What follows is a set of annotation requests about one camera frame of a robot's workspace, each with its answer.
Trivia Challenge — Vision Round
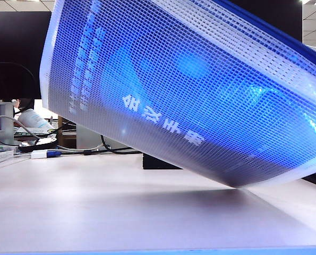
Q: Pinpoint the white board panel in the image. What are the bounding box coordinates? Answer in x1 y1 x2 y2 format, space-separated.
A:
302 44 316 58

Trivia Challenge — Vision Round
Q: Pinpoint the white adapter with blue plug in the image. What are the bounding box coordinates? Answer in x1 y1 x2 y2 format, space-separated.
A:
30 149 63 160

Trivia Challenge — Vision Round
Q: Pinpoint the small white lit screen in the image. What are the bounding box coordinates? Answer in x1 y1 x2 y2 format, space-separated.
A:
33 98 46 111

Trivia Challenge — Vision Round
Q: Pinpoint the white printed bottle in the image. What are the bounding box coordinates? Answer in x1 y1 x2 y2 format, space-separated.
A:
18 108 54 131

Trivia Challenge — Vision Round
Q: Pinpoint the grey monitor cable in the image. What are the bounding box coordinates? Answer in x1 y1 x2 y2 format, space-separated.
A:
56 140 103 154

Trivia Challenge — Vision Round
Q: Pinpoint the wooden cabinet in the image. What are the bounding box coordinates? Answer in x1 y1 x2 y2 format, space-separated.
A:
57 115 78 149

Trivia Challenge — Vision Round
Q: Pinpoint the transparent file bag blue zipper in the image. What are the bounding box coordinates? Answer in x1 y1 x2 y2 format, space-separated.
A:
39 0 316 189

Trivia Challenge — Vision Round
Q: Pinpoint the white cable by purple box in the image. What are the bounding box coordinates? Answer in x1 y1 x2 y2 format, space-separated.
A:
0 115 42 150

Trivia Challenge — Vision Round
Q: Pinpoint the black round monitor base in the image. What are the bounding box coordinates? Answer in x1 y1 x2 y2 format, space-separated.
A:
18 137 59 154

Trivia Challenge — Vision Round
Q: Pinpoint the black cable large loop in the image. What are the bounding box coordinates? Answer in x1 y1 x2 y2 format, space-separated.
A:
100 134 142 155

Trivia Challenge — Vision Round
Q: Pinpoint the black monitor with thin cable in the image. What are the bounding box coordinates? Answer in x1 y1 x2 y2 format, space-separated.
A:
0 11 52 101

